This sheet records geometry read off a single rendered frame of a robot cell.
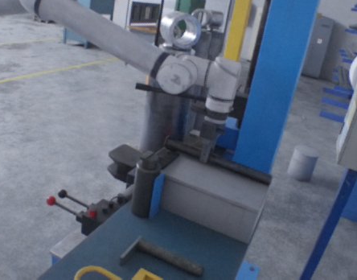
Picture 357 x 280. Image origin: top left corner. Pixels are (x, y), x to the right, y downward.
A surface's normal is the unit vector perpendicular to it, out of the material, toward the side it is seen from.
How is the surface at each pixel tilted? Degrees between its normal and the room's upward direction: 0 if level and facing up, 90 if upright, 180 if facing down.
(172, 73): 83
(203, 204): 90
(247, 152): 90
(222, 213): 90
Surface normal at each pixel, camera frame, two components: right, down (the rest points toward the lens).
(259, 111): -0.43, 0.28
